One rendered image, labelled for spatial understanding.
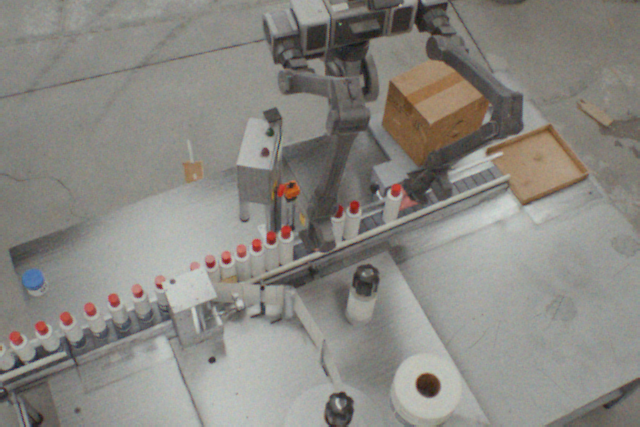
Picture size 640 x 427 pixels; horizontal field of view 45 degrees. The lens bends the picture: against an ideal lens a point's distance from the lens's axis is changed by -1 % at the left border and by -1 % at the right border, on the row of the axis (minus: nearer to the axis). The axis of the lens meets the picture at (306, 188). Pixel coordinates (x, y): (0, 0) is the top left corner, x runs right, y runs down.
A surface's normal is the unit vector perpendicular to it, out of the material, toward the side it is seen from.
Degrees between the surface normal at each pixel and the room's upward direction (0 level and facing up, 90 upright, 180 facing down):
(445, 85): 0
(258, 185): 90
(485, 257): 0
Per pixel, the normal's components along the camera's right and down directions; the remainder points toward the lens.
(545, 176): 0.04, -0.55
